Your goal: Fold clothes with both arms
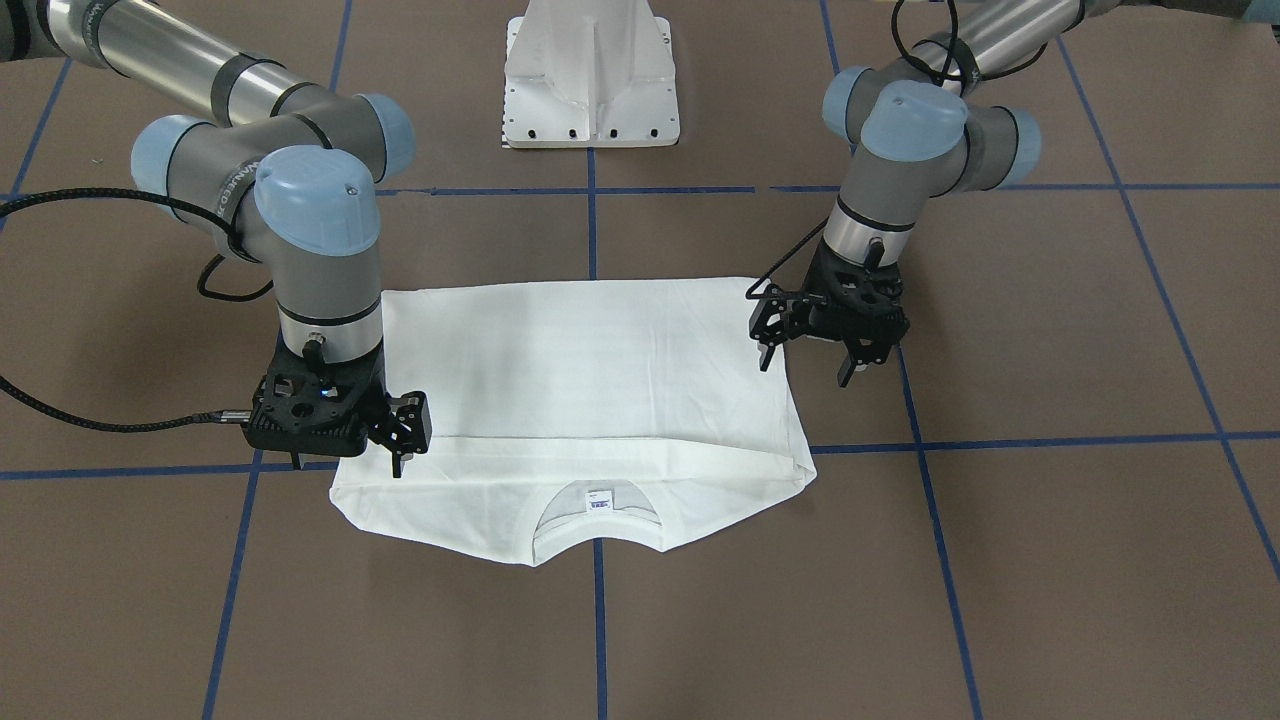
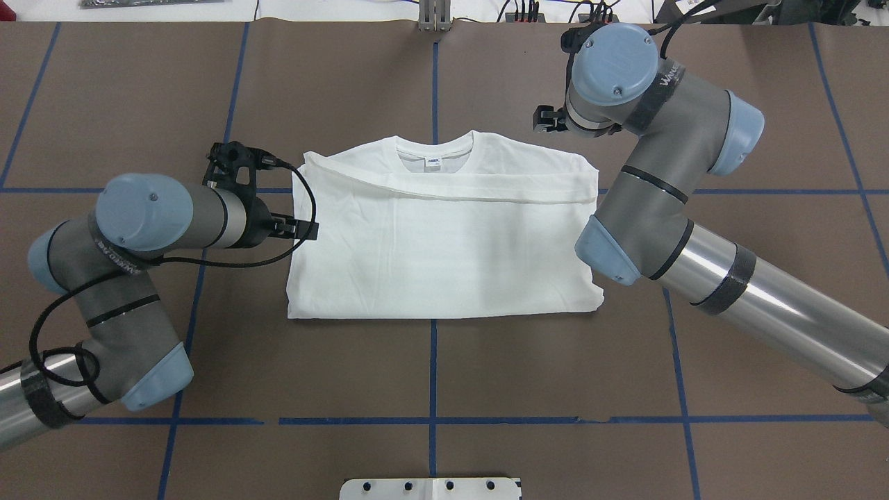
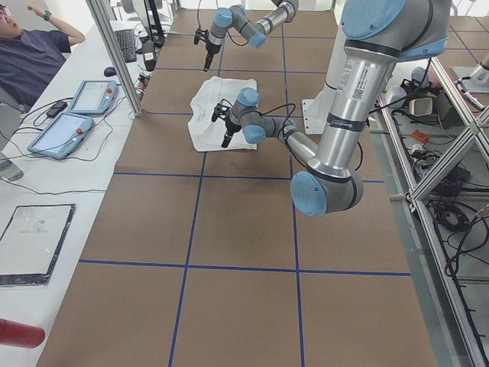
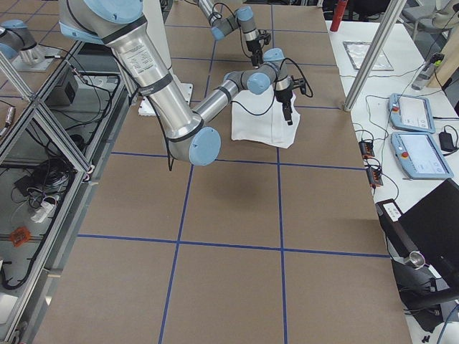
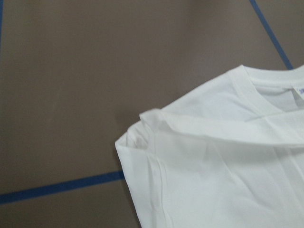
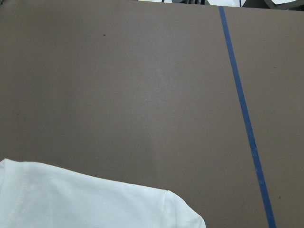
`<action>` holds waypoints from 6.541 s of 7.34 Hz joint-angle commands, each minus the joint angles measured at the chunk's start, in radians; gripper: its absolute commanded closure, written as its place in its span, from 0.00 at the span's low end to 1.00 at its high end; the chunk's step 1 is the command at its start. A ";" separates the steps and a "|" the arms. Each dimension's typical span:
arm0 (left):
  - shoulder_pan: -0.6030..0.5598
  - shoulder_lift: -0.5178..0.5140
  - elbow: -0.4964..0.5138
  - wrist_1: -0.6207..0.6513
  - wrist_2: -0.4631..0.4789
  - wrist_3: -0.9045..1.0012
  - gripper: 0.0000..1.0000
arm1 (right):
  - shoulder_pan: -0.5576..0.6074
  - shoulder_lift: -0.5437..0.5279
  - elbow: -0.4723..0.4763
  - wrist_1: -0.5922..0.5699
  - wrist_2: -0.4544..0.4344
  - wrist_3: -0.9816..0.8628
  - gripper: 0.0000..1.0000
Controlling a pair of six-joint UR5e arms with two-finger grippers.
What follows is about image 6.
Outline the white long-sleeve printed shirt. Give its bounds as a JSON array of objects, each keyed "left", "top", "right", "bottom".
[{"left": 0, "top": 159, "right": 206, "bottom": 228}]

